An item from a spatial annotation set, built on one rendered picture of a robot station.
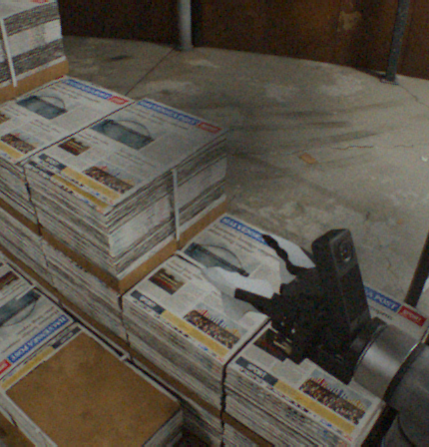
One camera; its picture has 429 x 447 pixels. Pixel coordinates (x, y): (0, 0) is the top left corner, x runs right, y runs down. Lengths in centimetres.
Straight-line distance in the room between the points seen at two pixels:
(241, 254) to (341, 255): 71
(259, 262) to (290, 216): 148
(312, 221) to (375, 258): 39
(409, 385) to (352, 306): 10
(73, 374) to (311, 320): 85
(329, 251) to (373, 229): 216
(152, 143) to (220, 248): 30
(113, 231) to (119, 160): 18
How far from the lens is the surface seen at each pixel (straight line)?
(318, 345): 61
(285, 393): 100
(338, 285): 54
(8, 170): 129
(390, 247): 261
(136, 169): 110
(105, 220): 101
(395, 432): 62
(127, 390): 128
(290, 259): 64
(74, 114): 135
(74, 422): 126
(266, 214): 268
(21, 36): 149
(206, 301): 113
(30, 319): 147
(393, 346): 55
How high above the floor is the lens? 167
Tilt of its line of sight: 40 degrees down
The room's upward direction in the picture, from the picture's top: straight up
